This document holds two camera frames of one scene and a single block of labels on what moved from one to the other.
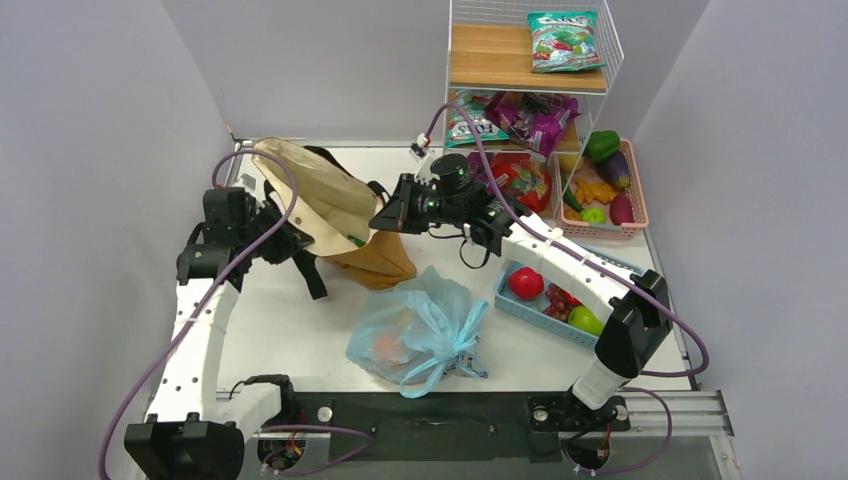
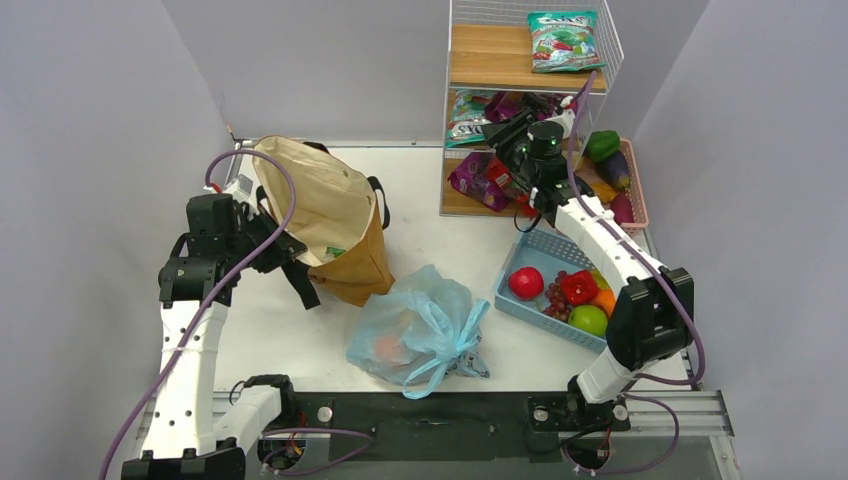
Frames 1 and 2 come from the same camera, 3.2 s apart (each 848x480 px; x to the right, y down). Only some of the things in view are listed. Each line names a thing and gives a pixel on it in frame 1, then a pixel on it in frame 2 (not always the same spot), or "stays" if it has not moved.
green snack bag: [359, 242] -> [335, 251]
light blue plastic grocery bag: [413, 332] stays
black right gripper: [398, 214] -> [498, 134]
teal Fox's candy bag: [471, 121] stays
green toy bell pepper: [601, 144] stays
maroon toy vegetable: [621, 209] stays
